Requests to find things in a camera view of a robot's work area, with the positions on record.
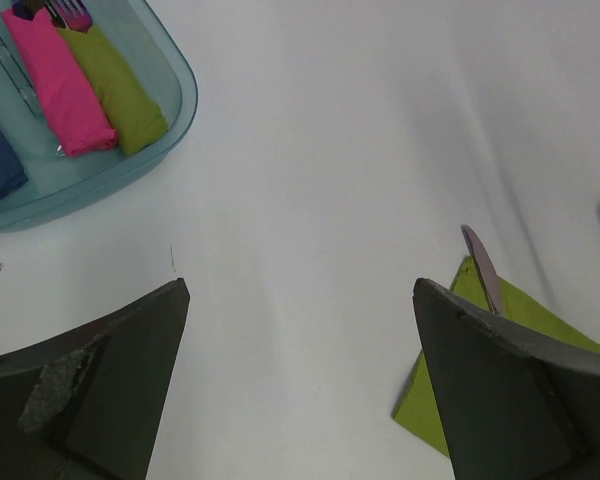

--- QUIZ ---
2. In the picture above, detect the green paper napkin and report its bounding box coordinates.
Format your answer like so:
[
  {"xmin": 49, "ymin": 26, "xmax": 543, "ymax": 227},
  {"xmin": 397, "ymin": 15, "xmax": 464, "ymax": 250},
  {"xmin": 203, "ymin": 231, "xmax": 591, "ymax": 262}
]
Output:
[{"xmin": 392, "ymin": 256, "xmax": 600, "ymax": 456}]

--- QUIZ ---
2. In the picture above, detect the green rolled napkin in bin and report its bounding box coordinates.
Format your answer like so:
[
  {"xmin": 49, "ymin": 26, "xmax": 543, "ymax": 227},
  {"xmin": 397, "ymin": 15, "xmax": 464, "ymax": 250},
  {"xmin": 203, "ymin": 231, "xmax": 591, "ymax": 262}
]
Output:
[{"xmin": 57, "ymin": 26, "xmax": 169, "ymax": 156}]

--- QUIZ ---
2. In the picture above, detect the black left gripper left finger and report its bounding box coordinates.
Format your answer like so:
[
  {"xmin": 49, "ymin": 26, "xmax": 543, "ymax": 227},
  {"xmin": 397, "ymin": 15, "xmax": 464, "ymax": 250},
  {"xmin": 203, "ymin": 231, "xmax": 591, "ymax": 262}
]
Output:
[{"xmin": 0, "ymin": 278, "xmax": 190, "ymax": 479}]

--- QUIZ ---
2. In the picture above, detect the clear plastic utensil in bin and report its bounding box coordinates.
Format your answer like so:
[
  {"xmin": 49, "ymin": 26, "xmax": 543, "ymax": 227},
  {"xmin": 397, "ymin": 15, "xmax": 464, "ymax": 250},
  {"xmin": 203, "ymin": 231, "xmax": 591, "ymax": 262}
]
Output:
[{"xmin": 0, "ymin": 35, "xmax": 43, "ymax": 117}]

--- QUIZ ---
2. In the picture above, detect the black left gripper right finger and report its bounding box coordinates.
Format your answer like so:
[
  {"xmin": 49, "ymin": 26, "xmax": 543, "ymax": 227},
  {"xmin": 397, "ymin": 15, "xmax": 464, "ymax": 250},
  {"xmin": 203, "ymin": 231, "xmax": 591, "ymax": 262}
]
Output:
[{"xmin": 413, "ymin": 278, "xmax": 600, "ymax": 479}]

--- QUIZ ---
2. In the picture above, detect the pink rolled napkin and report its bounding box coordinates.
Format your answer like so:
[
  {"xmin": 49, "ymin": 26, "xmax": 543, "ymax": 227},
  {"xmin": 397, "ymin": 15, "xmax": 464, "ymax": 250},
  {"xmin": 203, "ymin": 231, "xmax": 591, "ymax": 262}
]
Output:
[{"xmin": 1, "ymin": 8, "xmax": 117, "ymax": 157}]

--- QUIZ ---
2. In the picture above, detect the iridescent fork in bin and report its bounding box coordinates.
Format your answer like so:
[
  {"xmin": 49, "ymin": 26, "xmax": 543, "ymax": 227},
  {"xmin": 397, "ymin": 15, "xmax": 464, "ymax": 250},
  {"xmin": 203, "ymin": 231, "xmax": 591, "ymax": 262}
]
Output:
[{"xmin": 44, "ymin": 0, "xmax": 93, "ymax": 33}]

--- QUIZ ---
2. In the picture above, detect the teal translucent plastic bin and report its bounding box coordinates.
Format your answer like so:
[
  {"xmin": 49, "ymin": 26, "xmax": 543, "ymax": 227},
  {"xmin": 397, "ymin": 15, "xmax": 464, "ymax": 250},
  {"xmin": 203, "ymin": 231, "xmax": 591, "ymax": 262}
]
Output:
[{"xmin": 0, "ymin": 1, "xmax": 198, "ymax": 231}]

